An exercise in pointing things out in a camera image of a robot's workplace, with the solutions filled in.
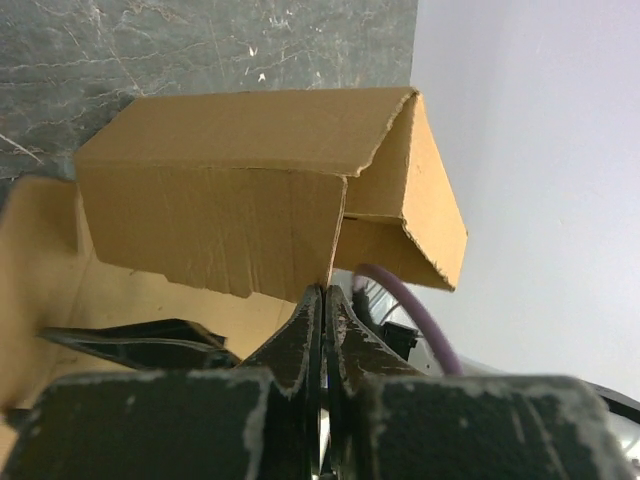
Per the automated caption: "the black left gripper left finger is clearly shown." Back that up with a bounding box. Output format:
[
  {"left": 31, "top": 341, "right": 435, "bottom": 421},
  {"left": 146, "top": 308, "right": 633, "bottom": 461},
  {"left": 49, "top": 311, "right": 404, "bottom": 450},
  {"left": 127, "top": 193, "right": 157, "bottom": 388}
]
[{"left": 239, "top": 283, "right": 324, "bottom": 401}]

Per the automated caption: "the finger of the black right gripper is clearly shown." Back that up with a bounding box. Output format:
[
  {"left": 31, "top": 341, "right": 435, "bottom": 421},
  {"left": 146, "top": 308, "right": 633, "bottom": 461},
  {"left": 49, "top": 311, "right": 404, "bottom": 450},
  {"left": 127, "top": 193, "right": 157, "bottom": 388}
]
[{"left": 38, "top": 318, "right": 240, "bottom": 370}]

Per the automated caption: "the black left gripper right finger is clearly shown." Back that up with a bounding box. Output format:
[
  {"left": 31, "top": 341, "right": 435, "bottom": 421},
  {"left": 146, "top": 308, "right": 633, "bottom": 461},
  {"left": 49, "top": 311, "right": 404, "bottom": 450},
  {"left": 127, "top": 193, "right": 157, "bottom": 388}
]
[{"left": 324, "top": 283, "right": 426, "bottom": 399}]

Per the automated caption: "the brown cardboard box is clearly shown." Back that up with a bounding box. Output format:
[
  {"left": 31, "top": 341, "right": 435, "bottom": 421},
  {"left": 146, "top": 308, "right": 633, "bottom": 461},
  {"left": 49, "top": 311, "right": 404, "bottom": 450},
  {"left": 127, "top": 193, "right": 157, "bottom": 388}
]
[{"left": 1, "top": 87, "right": 468, "bottom": 408}]

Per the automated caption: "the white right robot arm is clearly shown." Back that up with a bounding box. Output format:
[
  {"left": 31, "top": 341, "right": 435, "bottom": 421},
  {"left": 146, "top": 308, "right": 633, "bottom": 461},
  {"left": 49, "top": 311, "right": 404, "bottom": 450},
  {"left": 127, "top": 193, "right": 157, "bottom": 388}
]
[{"left": 38, "top": 283, "right": 639, "bottom": 426}]

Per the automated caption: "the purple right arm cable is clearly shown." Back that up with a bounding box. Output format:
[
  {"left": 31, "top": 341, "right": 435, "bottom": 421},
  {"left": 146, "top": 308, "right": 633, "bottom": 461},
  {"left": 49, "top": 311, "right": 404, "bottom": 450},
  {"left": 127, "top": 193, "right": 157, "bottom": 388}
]
[{"left": 352, "top": 263, "right": 466, "bottom": 377}]

